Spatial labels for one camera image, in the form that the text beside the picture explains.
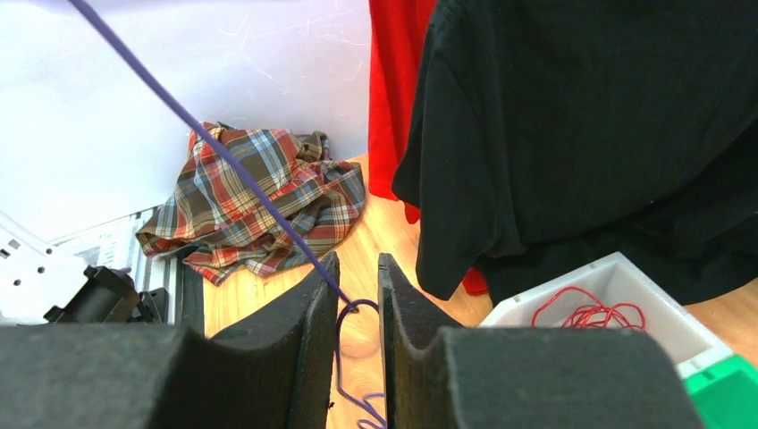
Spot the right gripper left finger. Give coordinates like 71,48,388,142
1,252,340,428

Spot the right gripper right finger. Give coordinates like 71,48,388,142
378,253,703,428

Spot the purple wire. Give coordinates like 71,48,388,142
68,0,389,429

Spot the red wire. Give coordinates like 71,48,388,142
529,286,648,332

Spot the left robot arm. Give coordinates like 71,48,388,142
1,209,181,325

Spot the white plastic bin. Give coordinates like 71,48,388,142
480,252,734,379

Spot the plaid shirt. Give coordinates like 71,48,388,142
135,122,366,285

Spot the green plastic bin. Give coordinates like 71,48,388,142
684,355,758,429

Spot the black shirt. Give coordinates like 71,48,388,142
392,1,757,304

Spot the red shirt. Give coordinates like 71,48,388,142
366,0,491,298

